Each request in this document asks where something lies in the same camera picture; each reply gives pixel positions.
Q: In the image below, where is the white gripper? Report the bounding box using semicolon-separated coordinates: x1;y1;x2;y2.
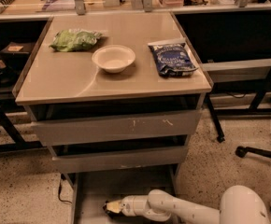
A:
106;195;150;217

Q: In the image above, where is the black rxbar chocolate bar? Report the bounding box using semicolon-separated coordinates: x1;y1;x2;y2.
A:
103;201;122;218

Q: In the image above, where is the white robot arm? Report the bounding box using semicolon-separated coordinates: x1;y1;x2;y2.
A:
104;185;270;224

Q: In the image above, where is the open bottom grey drawer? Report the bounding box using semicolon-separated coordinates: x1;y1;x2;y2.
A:
71;165;176;224

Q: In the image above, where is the middle grey drawer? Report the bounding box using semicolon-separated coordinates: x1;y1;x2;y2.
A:
52;147;187;174

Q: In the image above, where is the top grey drawer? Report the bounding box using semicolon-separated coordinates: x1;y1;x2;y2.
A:
32;110;201;146

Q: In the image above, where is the grey drawer cabinet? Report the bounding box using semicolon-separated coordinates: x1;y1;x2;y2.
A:
12;11;214;224

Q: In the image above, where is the white bowl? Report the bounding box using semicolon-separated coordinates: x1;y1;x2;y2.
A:
92;45;136;74

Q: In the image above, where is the blue chip bag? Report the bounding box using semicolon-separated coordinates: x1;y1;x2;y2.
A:
148;38;197;77

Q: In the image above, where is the green chip bag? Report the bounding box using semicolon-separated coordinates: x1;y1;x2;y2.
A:
50;29;102;52

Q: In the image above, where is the black box under desk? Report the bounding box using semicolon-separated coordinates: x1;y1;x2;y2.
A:
0;42;36;60

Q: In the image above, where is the black cable on floor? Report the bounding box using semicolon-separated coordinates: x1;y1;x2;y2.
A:
57;173;73;205

